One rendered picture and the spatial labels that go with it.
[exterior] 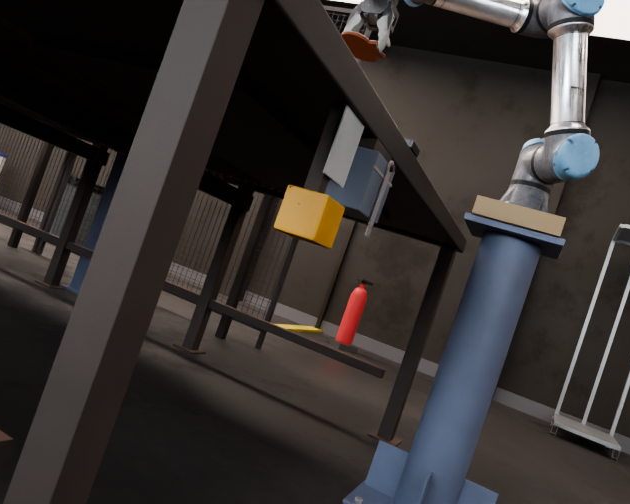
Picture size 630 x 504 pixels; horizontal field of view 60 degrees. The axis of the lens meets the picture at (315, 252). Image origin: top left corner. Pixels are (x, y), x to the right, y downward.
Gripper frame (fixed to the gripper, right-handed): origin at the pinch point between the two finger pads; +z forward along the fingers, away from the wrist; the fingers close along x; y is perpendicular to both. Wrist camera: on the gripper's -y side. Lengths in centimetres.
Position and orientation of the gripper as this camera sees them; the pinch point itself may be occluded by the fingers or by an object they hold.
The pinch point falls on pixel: (360, 45)
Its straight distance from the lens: 146.5
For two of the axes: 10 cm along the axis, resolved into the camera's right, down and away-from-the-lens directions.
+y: 3.9, 2.3, 8.9
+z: -3.5, 9.3, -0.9
